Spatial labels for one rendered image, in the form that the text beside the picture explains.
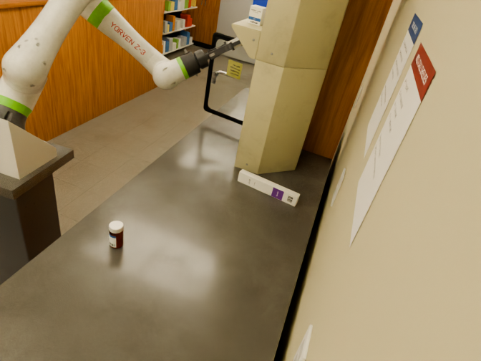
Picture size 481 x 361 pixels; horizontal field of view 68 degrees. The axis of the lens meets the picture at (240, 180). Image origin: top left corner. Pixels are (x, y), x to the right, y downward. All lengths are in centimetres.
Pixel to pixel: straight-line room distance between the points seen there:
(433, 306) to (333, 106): 155
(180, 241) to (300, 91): 73
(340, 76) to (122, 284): 124
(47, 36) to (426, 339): 132
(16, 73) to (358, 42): 129
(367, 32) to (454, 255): 149
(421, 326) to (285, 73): 120
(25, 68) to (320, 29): 99
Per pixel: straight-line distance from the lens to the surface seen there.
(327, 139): 181
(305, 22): 135
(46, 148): 151
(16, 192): 142
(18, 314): 104
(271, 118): 143
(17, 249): 174
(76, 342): 97
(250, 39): 138
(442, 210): 27
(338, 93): 173
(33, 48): 136
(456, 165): 28
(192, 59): 152
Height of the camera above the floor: 176
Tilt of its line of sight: 33 degrees down
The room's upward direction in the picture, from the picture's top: 12 degrees clockwise
